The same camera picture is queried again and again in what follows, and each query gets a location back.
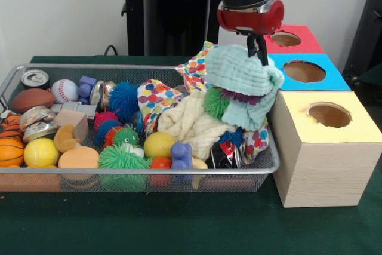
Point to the white baseball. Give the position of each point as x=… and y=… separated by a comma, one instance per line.
x=64, y=90

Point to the brown toy football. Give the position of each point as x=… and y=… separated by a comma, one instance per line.
x=33, y=99

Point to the dark green side table cloth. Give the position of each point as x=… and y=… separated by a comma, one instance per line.
x=373, y=77

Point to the black chair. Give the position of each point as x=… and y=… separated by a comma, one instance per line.
x=370, y=28

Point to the green spiky toy with eyes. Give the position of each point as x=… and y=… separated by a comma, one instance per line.
x=122, y=158

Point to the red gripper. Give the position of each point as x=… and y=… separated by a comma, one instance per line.
x=247, y=22

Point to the silver drink can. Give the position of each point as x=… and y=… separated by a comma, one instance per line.
x=35, y=77

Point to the mint green muslin cloth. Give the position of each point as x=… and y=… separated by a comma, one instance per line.
x=238, y=79

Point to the wooden box with three holes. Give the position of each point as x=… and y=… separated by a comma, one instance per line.
x=328, y=171

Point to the shallow clear mesh bin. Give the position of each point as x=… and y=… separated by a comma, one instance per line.
x=232, y=181

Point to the purple toy block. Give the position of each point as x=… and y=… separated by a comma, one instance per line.
x=180, y=155

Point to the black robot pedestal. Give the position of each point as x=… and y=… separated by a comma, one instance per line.
x=176, y=13

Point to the orange toy basketball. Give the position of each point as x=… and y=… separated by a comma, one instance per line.
x=10, y=152

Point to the yellow ball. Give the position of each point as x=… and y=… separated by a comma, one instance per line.
x=41, y=152

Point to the cream yellow cloth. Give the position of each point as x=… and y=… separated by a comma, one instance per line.
x=191, y=126

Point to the green spiky ball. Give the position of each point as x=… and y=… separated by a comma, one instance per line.
x=215, y=102

